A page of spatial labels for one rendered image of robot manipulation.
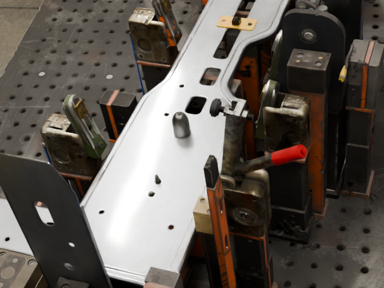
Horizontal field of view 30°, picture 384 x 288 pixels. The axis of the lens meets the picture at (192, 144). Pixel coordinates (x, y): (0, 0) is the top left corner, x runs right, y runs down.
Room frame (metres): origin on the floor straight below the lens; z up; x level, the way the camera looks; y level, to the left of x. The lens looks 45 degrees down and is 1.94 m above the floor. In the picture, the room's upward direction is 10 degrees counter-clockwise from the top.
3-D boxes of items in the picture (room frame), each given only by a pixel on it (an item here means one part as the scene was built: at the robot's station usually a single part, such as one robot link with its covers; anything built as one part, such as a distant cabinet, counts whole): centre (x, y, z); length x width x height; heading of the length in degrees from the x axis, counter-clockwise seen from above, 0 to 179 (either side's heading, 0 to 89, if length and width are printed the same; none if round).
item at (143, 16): (1.29, 0.04, 0.87); 0.12 x 0.09 x 0.35; 63
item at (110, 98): (1.10, 0.14, 0.84); 0.11 x 0.08 x 0.29; 63
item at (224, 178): (0.77, -0.04, 1.06); 0.03 x 0.01 x 0.03; 63
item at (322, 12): (1.08, -0.28, 0.94); 0.18 x 0.13 x 0.49; 153
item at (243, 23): (1.27, -0.14, 1.01); 0.08 x 0.04 x 0.01; 63
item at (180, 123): (0.96, 0.01, 1.02); 0.03 x 0.03 x 0.07
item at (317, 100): (0.97, -0.23, 0.91); 0.07 x 0.05 x 0.42; 63
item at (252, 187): (0.78, -0.08, 0.88); 0.07 x 0.06 x 0.35; 63
